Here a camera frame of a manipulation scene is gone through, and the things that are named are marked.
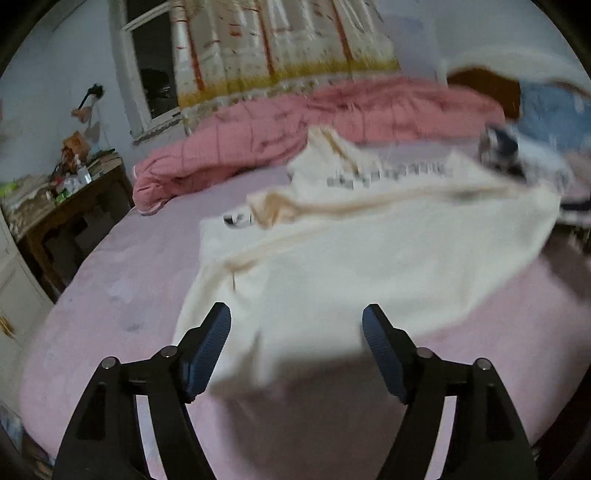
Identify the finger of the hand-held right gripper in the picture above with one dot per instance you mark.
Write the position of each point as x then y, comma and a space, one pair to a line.
581, 212

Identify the white and wood bed headboard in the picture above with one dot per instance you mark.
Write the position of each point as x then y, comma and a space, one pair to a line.
485, 87

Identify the tree print curtain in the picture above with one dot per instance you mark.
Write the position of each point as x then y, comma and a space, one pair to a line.
277, 46

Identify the blue floral pillow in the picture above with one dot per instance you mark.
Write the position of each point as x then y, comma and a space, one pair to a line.
549, 110

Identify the pile of desk clutter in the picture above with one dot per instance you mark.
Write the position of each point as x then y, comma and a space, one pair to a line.
46, 189

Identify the pale purple wall board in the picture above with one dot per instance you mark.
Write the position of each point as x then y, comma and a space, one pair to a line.
411, 46

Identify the white and navy sweatshirt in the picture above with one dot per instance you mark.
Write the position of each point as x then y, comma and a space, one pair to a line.
531, 157

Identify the orange box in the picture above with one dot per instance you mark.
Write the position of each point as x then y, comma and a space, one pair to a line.
76, 145

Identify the wooden desk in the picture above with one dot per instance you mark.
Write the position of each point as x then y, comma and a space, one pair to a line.
69, 207

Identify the wall lamp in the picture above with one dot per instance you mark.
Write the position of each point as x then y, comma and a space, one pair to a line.
85, 110

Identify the white framed window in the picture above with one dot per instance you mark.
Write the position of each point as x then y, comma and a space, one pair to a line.
152, 69

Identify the cream printed hoodie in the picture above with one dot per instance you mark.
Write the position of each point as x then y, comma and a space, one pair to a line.
369, 258

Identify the pink checked quilt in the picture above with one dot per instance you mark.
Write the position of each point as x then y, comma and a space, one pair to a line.
277, 129

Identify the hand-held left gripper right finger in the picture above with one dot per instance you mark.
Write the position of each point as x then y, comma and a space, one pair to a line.
385, 350

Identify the white cabinet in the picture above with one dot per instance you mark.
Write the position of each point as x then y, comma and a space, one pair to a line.
18, 286

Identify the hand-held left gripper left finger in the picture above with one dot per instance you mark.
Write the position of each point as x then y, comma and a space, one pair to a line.
207, 350

